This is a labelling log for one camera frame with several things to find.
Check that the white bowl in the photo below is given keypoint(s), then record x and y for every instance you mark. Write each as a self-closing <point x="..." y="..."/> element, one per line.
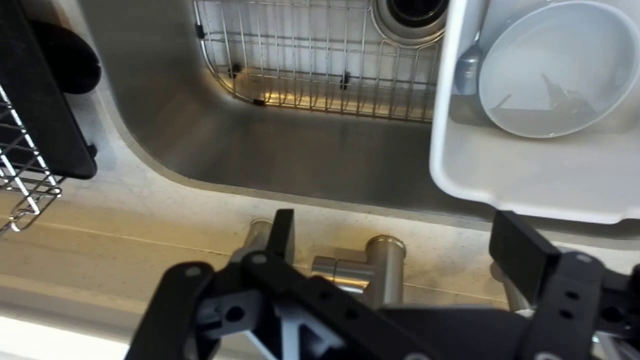
<point x="558" y="68"/>

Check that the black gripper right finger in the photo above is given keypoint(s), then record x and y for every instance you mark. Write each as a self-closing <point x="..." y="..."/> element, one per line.
<point x="574" y="295"/>

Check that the metal spoon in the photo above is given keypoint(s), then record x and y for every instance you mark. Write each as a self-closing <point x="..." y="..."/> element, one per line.
<point x="470" y="59"/>

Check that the white wire dish rack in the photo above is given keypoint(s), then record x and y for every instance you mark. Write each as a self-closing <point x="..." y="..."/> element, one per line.
<point x="23" y="171"/>

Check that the stainless steel sink basin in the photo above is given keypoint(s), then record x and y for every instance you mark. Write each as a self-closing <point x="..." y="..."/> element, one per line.
<point x="189" y="126"/>

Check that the white plastic dish tub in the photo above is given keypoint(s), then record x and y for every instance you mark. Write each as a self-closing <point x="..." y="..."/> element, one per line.
<point x="586" y="176"/>

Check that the chrome spring kitchen faucet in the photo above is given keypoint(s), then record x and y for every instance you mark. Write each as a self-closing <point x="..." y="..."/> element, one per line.
<point x="379" y="278"/>

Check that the black dish rack tray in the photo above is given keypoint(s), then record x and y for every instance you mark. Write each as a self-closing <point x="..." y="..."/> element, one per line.
<point x="38" y="101"/>

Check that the sink drain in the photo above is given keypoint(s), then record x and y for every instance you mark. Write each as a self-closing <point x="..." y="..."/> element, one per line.
<point x="410" y="23"/>

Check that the wire sink grid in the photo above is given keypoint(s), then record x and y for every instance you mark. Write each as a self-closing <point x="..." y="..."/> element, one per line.
<point x="316" y="56"/>

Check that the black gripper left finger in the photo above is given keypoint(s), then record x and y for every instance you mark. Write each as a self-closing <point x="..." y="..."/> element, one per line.
<point x="261" y="293"/>

